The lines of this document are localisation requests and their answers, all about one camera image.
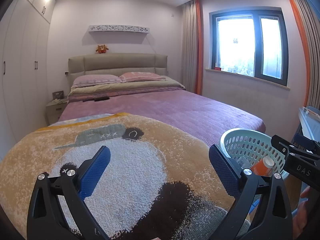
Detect white decorative wall shelf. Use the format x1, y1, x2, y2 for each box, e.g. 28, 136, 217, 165
88, 24, 150, 34

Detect yellow panda blanket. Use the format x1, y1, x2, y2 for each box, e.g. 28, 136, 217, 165
1, 114, 234, 239

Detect dark framed window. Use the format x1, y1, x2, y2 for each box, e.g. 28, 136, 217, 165
210, 7, 289, 86

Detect dark picture frame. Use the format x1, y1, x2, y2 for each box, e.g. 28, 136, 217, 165
52, 90, 65, 100

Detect beige orange left curtain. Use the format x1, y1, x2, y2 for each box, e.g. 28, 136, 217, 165
182, 0, 204, 95

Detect white milk carton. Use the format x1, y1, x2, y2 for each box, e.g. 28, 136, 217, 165
236, 156, 251, 169

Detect right hand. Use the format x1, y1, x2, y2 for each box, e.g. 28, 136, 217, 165
292, 200, 308, 239

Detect purple bed cover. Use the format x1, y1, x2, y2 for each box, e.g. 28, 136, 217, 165
60, 90, 266, 146

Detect pink right pillow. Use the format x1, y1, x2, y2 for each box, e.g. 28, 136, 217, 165
119, 72, 166, 82

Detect beige bedside table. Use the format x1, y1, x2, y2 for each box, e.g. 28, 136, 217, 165
46, 98, 68, 125

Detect folded olive quilt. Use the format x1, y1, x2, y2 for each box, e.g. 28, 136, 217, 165
68, 77, 185, 102

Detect beige orange curtain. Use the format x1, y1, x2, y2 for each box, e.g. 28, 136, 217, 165
289, 0, 319, 109
182, 0, 204, 95

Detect pink left pillow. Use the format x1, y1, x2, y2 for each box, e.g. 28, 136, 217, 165
72, 74, 123, 88

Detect pink pillow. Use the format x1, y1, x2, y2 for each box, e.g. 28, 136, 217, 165
72, 74, 123, 88
119, 72, 166, 82

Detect beige padded headboard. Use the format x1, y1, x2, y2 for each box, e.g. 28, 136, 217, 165
66, 53, 168, 81

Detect light green laundry basket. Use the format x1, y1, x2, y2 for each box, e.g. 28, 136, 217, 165
220, 128, 289, 179

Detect grey white desk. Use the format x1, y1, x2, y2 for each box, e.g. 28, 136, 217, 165
298, 106, 320, 142

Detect orange plastic bottle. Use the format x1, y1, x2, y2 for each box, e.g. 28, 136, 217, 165
251, 156, 274, 177

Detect beige orange right curtain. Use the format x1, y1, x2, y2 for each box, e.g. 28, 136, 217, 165
289, 0, 319, 109

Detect orange plush toy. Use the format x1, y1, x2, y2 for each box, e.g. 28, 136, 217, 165
95, 44, 109, 54

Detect blue plastic stool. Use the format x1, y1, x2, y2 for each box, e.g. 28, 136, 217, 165
247, 194, 261, 223

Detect white wardrobe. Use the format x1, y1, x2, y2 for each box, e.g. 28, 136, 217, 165
1, 0, 55, 158

